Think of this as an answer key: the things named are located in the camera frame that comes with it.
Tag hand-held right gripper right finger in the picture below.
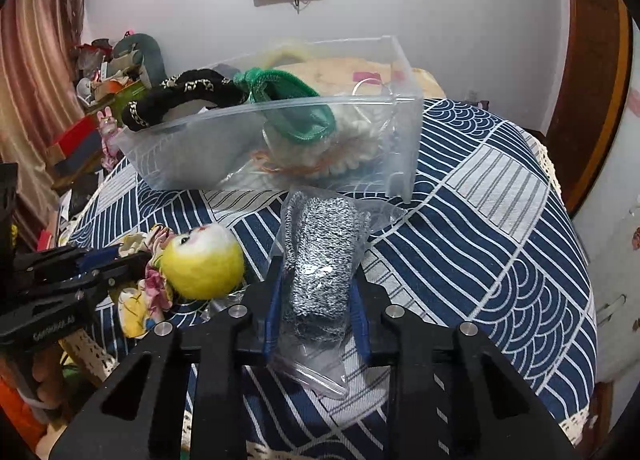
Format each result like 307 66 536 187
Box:
350 270 577 460

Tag yellow-headed cloth doll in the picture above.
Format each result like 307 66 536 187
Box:
116 222 247 339

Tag white knit cloth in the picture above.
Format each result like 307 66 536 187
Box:
264 98 397 181

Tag blue patterned tablecloth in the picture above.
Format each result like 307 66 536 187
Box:
64 98 599 460

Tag brown wooden door frame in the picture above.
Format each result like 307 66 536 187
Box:
544 0 634 215

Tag green knit hat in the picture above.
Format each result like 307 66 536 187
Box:
235 66 337 145

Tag pink striped curtain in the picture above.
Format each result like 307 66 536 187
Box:
0 0 92 245

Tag grey knit gloves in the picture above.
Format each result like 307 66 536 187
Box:
267 190 407 399

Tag red box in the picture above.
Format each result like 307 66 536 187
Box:
46 116 102 161

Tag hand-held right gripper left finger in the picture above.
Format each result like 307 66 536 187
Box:
50 256 284 460

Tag clear plastic storage box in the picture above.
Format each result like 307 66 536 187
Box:
114 34 426 207

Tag pink rabbit toy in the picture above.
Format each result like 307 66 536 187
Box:
97 107 125 157

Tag person's left hand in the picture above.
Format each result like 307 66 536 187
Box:
30 347 67 411

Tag grey-green plush toy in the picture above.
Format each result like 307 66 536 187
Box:
112 33 167 91

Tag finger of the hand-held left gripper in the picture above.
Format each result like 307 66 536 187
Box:
10 267 137 313
14 245 152 281

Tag cream plush cloth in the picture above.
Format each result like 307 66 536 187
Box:
260 46 403 100

